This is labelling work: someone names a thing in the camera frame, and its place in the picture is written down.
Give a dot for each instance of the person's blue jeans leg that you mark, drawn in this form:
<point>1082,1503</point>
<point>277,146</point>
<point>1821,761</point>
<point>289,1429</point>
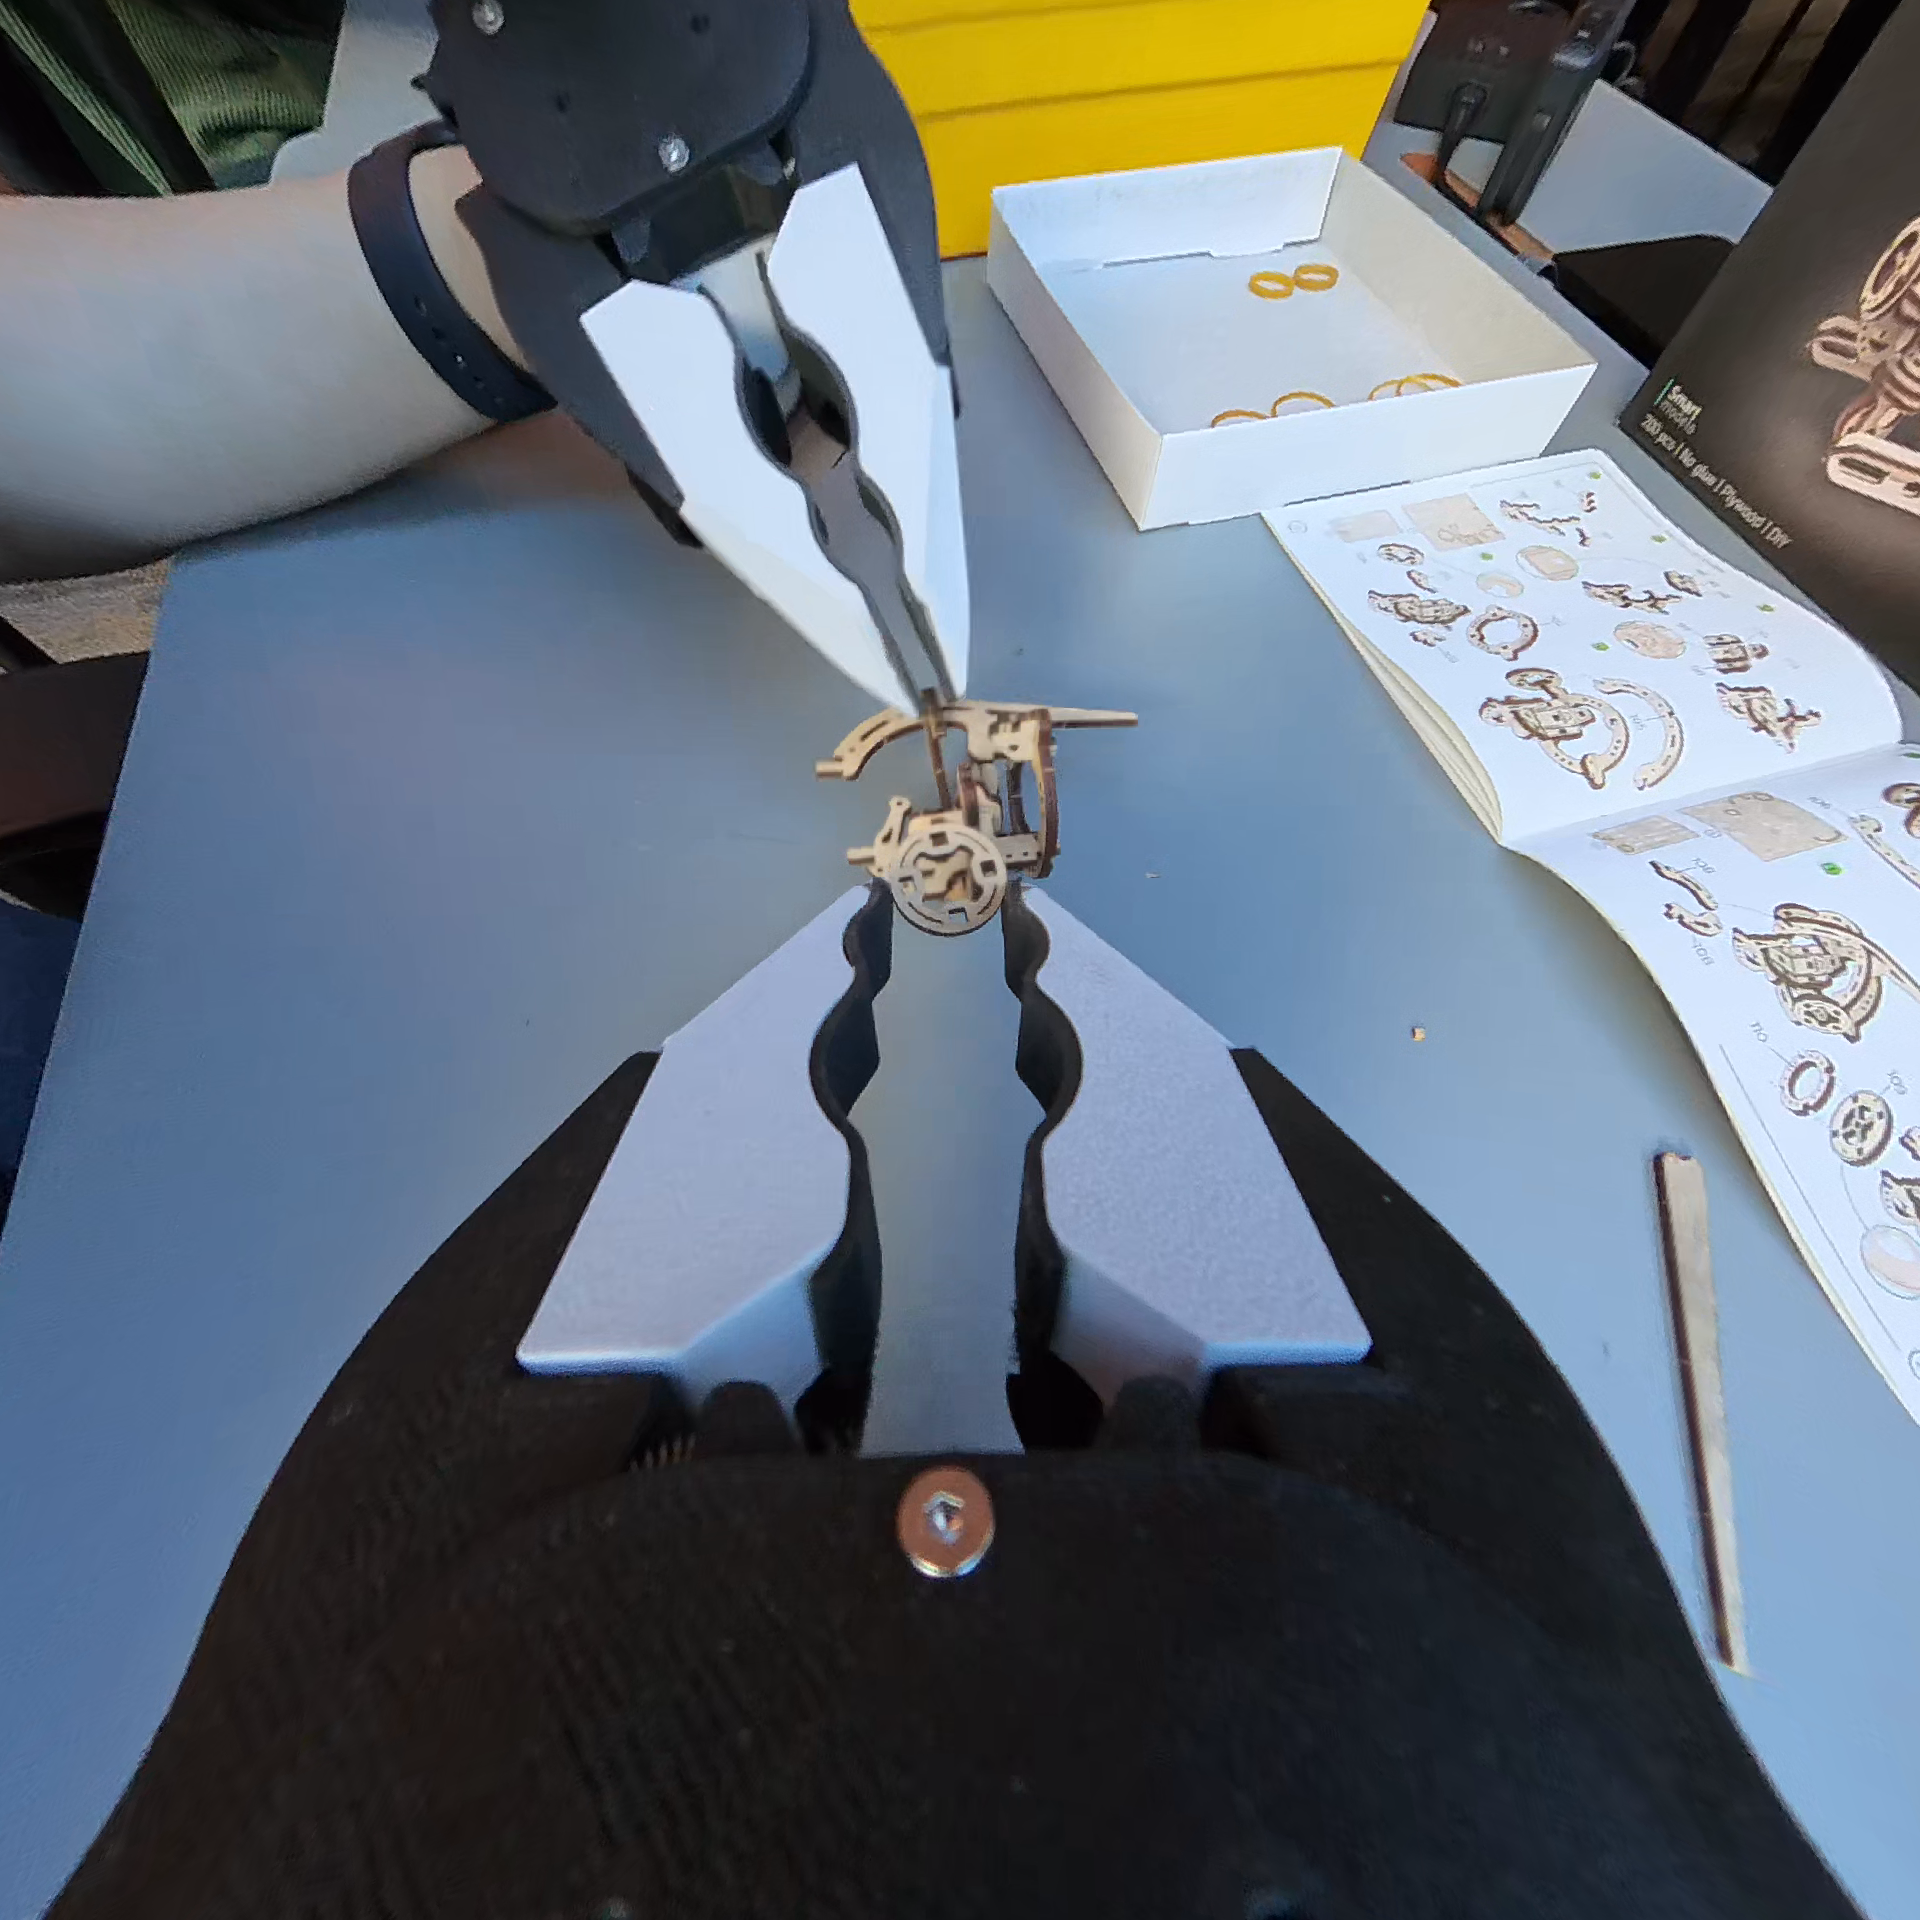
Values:
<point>31,1018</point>

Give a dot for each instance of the dark brown seat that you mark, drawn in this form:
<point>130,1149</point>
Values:
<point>64,775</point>

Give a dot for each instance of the small wooden model assembly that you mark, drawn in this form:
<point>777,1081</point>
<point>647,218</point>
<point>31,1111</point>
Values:
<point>908,878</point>

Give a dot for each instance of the black product box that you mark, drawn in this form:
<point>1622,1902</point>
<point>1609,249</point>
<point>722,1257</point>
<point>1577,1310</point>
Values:
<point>1773,389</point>

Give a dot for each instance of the open instruction booklet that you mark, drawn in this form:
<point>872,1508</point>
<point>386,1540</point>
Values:
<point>1650,717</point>

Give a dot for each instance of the thin wooden wedge piece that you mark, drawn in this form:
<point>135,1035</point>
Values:
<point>1098,717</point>

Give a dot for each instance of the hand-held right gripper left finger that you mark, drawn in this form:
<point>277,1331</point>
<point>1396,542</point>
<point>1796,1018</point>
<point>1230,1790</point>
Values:
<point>671,1200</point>

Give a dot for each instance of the white cardboard box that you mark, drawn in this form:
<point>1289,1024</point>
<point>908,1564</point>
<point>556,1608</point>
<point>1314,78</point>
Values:
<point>1348,471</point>

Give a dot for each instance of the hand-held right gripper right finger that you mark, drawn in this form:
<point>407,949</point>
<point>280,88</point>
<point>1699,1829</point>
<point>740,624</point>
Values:
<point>1201,1200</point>

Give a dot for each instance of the yellow plastic bin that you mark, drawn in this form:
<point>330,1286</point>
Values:
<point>1143,88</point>

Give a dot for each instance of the dark flat object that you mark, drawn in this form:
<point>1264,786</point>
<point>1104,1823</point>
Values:
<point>1633,289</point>

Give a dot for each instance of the black electronic device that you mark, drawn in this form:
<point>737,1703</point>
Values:
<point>1545,108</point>

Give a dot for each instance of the person's green shirt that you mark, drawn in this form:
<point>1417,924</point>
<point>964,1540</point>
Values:
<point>226,88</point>

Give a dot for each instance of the group of yellow rubber bands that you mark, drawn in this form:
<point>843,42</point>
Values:
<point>1290,278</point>

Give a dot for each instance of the flat wooden stick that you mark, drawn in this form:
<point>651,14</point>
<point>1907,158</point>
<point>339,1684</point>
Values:
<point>1704,1399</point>

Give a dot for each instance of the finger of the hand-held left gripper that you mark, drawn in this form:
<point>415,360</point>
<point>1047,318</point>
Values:
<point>888,360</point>
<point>706,434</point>

